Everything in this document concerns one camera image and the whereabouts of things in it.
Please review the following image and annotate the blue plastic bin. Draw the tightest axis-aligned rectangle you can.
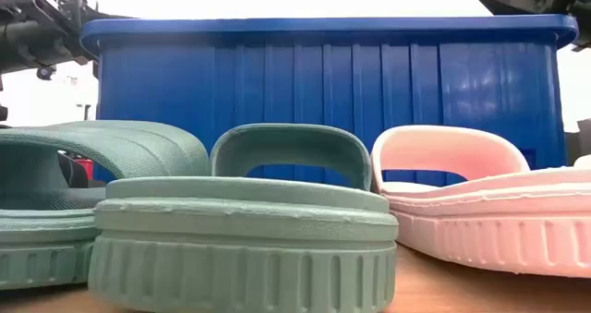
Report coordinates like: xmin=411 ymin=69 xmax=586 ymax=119
xmin=80 ymin=13 xmax=580 ymax=188

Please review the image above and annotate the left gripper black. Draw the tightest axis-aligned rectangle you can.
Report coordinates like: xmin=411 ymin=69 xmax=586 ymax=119
xmin=18 ymin=0 xmax=129 ymax=28

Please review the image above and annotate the dark grey background equipment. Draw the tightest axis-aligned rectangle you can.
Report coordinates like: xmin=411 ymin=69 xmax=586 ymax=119
xmin=565 ymin=117 xmax=591 ymax=166

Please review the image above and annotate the red box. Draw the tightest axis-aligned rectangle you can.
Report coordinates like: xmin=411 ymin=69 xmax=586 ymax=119
xmin=73 ymin=158 xmax=95 ymax=181

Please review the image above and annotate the pink foam slide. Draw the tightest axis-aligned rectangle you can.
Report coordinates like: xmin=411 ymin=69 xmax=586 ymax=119
xmin=370 ymin=124 xmax=591 ymax=280

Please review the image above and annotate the green foam slide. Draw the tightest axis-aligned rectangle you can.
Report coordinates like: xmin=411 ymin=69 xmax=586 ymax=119
xmin=0 ymin=119 xmax=210 ymax=291
xmin=87 ymin=122 xmax=400 ymax=313

